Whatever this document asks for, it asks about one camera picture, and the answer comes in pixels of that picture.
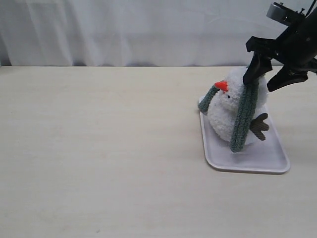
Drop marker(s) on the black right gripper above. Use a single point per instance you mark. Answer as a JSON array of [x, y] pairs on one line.
[[295, 48]]

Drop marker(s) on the green knitted scarf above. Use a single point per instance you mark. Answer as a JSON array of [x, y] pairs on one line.
[[246, 111]]

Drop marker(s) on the white rectangular plastic tray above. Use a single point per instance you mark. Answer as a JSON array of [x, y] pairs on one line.
[[262, 157]]

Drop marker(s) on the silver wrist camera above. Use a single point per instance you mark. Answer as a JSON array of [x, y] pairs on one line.
[[284, 15]]

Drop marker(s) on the white backdrop curtain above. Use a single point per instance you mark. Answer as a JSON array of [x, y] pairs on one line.
[[131, 32]]

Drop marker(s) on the white plush snowman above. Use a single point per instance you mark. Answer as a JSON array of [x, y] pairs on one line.
[[223, 107]]

